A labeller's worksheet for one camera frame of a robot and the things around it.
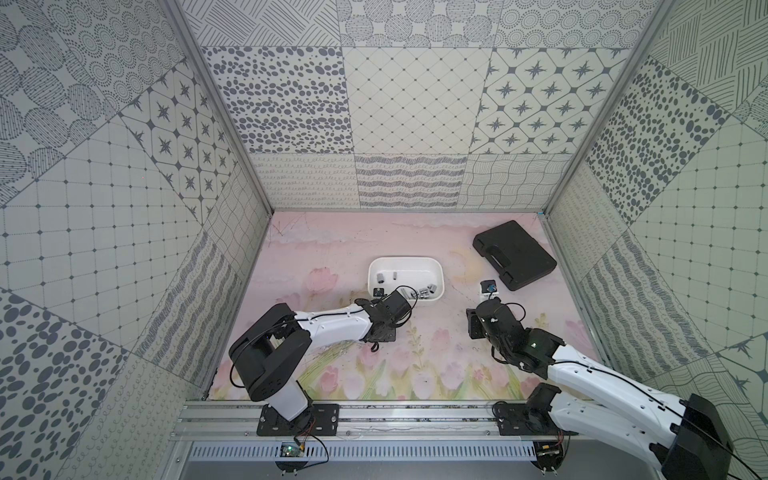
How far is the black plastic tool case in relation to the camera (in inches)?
39.4

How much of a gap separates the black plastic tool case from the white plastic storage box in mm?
180

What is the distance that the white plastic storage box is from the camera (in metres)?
0.97
